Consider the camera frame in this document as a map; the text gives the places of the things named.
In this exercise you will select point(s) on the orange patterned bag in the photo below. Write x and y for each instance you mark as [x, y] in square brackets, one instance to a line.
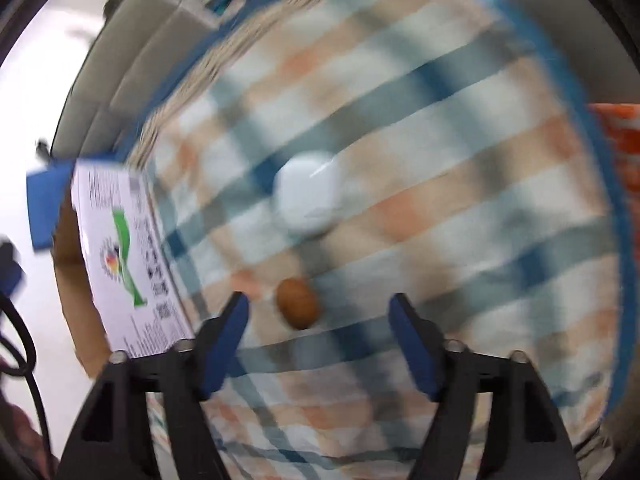
[620, 132]

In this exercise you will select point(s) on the white earbud case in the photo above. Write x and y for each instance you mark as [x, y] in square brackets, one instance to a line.
[307, 192]

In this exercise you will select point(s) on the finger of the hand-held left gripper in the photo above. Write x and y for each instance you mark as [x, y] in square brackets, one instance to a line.
[11, 270]

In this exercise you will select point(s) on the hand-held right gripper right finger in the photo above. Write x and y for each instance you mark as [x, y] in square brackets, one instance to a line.
[415, 345]

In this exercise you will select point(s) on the blue exercise mat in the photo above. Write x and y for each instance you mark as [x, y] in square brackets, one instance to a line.
[47, 205]

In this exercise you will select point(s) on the small brown oval nut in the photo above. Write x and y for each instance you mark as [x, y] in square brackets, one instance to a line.
[297, 303]

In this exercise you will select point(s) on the grey chair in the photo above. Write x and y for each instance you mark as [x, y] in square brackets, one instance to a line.
[575, 20]

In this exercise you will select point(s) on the person's left forearm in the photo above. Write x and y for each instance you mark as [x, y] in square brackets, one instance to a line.
[22, 440]

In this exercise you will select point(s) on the plaid blanket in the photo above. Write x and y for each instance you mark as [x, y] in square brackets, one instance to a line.
[425, 185]

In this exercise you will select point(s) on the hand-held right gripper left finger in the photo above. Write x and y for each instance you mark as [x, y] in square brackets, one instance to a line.
[225, 345]

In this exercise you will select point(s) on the cardboard box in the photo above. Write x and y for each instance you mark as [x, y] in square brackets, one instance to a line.
[115, 270]

